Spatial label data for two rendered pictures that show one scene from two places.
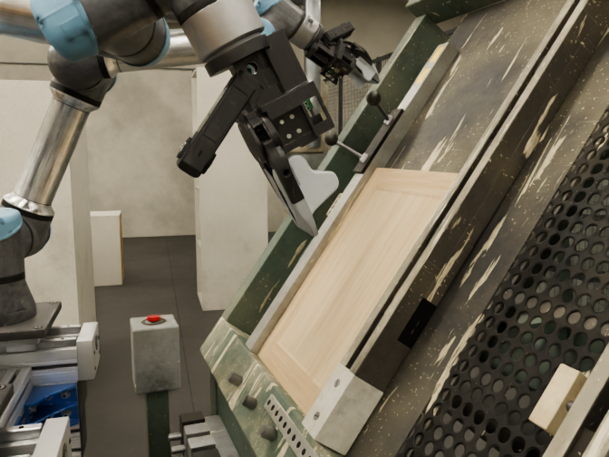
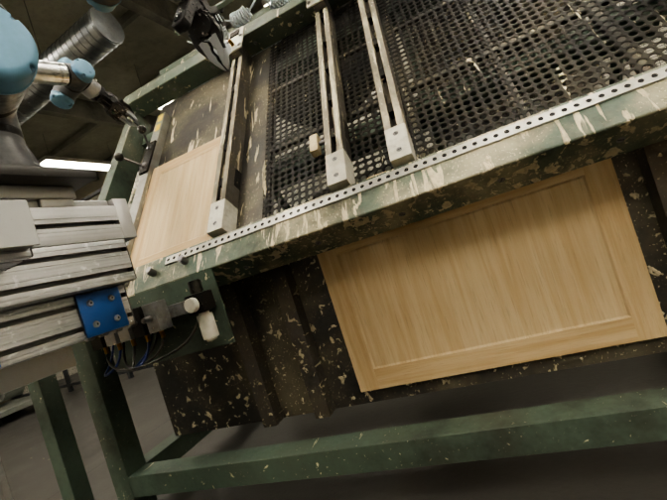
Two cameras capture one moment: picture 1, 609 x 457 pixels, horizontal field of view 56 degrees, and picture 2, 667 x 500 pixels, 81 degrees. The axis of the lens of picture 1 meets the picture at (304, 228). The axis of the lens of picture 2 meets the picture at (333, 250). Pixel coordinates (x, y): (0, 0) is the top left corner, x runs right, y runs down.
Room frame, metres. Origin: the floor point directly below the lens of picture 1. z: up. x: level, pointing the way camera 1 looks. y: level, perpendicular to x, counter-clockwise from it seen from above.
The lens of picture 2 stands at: (-0.16, 0.72, 0.73)
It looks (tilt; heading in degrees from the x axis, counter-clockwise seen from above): 1 degrees up; 310
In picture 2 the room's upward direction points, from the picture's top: 18 degrees counter-clockwise
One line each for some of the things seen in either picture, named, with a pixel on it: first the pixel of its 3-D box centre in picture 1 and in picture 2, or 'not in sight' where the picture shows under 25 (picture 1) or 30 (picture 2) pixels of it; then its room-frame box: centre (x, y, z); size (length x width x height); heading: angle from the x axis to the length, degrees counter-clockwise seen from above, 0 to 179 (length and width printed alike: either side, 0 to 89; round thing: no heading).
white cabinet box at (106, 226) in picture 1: (92, 247); not in sight; (5.85, 2.22, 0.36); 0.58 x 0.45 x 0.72; 105
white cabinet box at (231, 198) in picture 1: (229, 189); not in sight; (5.12, 0.68, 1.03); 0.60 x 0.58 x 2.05; 15
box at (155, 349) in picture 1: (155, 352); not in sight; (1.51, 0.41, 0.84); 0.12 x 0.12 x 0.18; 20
